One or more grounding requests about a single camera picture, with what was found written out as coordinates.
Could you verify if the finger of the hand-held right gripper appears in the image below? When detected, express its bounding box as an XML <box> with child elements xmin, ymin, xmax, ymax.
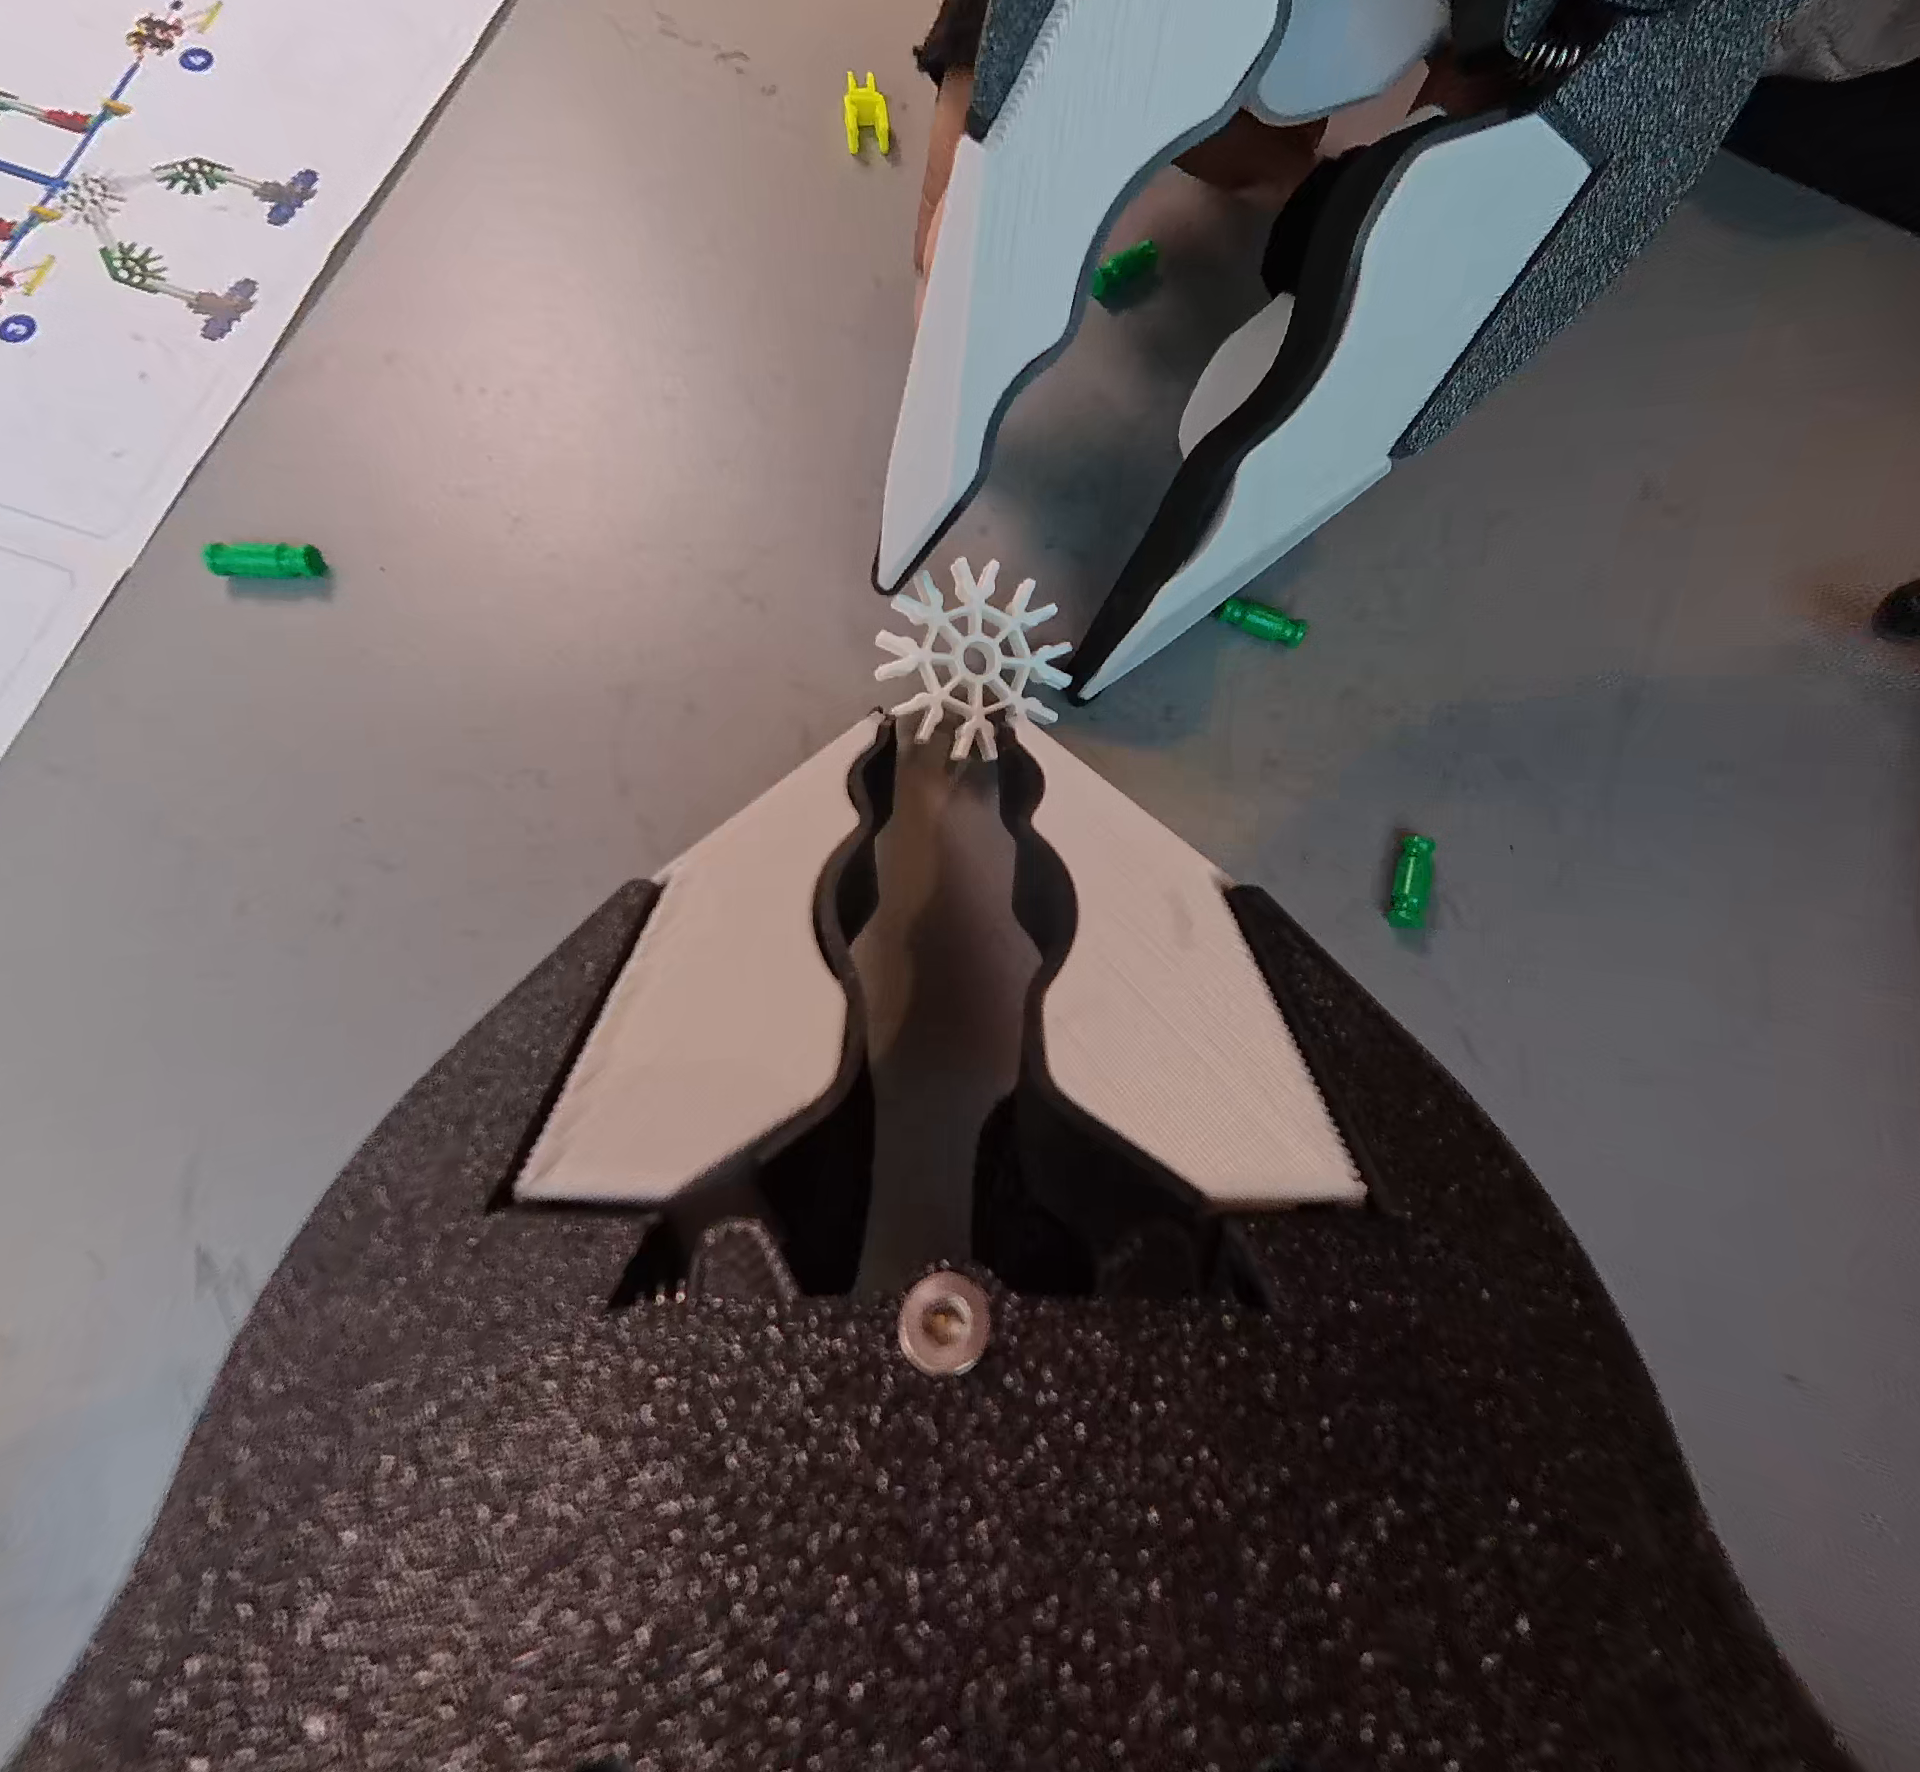
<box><xmin>872</xmin><ymin>0</ymin><xmax>1293</xmax><ymax>595</ymax></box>
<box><xmin>1065</xmin><ymin>106</ymin><xmax>1596</xmax><ymax>704</ymax></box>

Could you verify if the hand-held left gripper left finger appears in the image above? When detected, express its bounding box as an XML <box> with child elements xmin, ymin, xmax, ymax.
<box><xmin>512</xmin><ymin>711</ymin><xmax>900</xmax><ymax>1291</ymax></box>

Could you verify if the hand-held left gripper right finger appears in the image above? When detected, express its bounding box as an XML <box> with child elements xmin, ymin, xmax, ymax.
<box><xmin>993</xmin><ymin>723</ymin><xmax>1371</xmax><ymax>1213</ymax></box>

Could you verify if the white snowflake connector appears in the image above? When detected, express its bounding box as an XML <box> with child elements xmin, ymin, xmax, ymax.
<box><xmin>872</xmin><ymin>559</ymin><xmax>1076</xmax><ymax>765</ymax></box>

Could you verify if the grey desk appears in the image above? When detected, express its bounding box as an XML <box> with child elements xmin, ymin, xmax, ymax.
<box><xmin>0</xmin><ymin>0</ymin><xmax>1920</xmax><ymax>1757</ymax></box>

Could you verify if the folded paper instruction sheet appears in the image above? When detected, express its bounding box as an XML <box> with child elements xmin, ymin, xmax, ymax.
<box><xmin>0</xmin><ymin>0</ymin><xmax>620</xmax><ymax>759</ymax></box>

